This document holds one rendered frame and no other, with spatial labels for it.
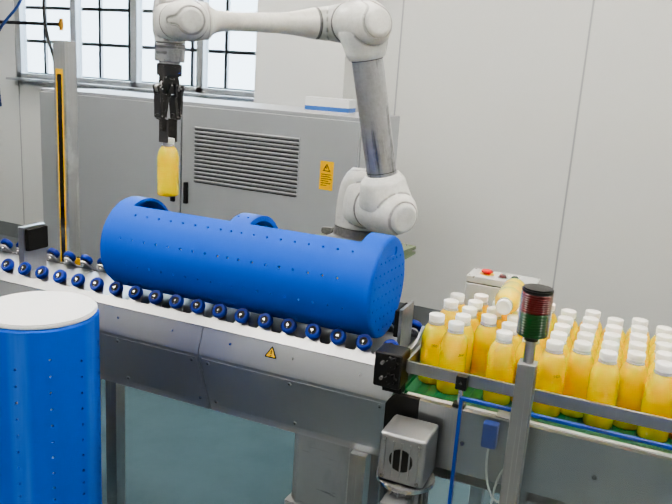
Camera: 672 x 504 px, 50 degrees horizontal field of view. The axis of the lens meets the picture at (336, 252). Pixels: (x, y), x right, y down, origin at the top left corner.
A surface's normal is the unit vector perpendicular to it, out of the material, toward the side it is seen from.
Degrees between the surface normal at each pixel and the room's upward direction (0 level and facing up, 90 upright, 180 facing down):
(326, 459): 90
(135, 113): 90
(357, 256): 46
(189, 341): 70
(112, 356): 110
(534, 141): 90
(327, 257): 52
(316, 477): 90
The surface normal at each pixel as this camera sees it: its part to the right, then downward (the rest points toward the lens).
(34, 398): 0.27, 0.25
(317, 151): -0.44, 0.18
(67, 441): 0.70, 0.22
